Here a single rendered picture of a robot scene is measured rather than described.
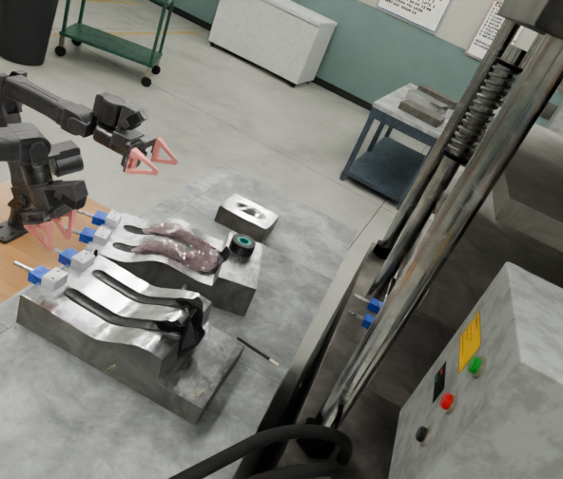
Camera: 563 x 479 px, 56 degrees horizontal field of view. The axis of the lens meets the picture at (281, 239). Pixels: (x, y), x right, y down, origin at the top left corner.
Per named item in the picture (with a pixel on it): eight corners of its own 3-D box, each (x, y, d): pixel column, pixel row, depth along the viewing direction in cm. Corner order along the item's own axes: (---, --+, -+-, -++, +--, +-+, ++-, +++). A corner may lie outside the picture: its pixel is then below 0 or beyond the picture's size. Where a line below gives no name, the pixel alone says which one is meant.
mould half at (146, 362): (15, 322, 127) (22, 278, 121) (84, 275, 150) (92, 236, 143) (195, 426, 122) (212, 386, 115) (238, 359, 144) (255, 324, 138)
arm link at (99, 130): (128, 124, 136) (106, 113, 137) (116, 129, 131) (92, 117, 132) (123, 148, 139) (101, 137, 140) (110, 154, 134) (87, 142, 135)
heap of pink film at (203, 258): (127, 255, 155) (133, 233, 151) (144, 225, 170) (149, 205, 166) (212, 282, 159) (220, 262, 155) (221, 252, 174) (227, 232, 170)
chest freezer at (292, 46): (313, 84, 805) (339, 23, 760) (295, 89, 738) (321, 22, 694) (229, 42, 832) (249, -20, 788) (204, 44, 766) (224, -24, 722)
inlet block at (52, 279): (6, 275, 130) (9, 258, 127) (21, 266, 134) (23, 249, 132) (51, 299, 129) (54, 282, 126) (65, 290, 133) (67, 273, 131)
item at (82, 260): (38, 257, 140) (41, 239, 137) (50, 249, 144) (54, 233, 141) (80, 279, 138) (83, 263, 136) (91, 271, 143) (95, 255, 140)
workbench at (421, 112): (337, 179, 512) (378, 92, 469) (380, 142, 675) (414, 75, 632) (401, 213, 499) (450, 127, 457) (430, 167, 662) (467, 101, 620)
